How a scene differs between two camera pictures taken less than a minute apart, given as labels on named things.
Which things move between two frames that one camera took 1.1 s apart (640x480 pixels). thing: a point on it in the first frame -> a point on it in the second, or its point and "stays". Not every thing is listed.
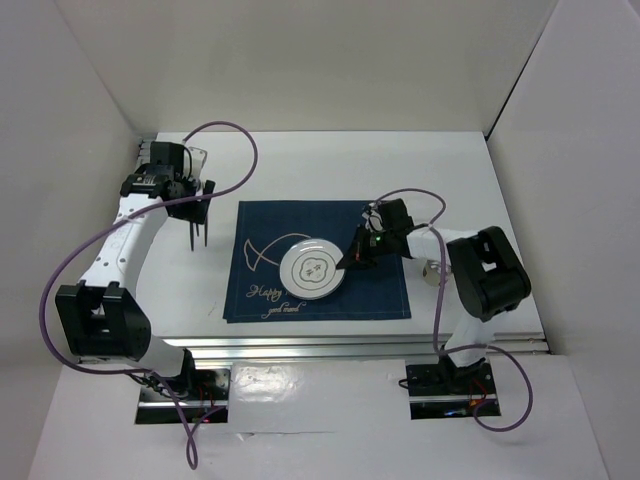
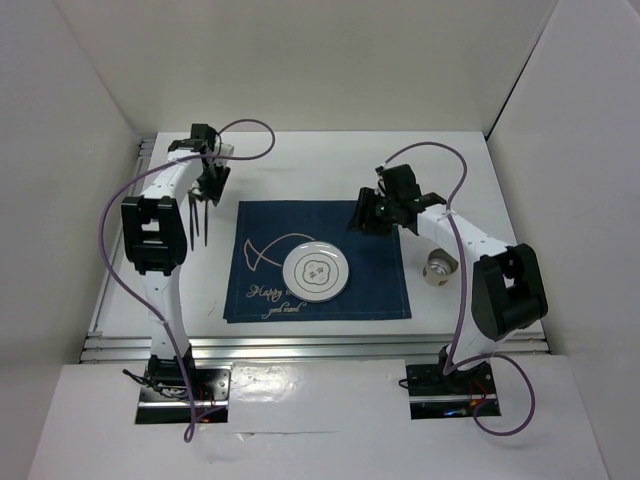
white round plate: (309, 269) stays
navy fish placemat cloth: (264, 230) stays
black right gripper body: (374, 244) -> (380, 215)
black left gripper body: (191, 210) -> (211, 184)
